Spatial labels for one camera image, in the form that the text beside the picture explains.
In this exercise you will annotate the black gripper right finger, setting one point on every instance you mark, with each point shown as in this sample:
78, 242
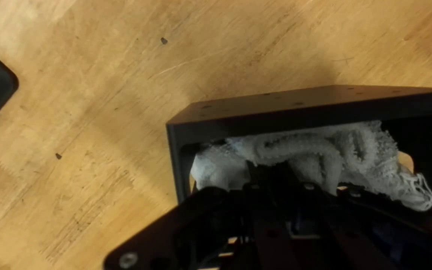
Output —
366, 230

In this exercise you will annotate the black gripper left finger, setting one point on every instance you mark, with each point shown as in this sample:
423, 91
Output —
216, 220

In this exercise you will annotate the white terry cloth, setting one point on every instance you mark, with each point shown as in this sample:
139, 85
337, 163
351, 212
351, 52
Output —
325, 151

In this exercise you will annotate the black perforated box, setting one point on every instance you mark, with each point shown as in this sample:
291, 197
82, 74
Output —
300, 106

